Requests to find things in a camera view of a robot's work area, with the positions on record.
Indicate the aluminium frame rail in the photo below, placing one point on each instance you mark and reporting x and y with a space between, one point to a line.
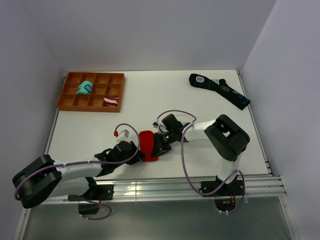
178 189

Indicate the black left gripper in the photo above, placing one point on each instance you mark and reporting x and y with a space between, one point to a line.
139 156

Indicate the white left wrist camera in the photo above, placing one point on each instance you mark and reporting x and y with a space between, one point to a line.
121 135

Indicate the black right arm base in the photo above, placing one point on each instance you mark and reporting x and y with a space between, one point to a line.
232 189

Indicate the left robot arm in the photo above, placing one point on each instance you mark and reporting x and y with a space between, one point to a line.
47 178

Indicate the red Santa sock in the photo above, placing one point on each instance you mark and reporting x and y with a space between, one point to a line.
146 145

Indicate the teal rolled sock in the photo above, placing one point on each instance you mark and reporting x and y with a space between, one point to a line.
85 88

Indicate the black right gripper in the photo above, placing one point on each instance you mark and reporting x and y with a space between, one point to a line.
159 147

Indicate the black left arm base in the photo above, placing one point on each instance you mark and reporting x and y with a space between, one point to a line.
96 193

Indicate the wooden compartment tray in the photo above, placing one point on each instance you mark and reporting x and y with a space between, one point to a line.
105 84

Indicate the black and blue sock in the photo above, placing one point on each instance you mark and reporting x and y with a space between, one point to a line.
221 87

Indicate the red white striped rolled sock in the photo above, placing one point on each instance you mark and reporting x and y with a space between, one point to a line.
111 102

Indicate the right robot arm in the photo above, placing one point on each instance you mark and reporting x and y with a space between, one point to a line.
228 139

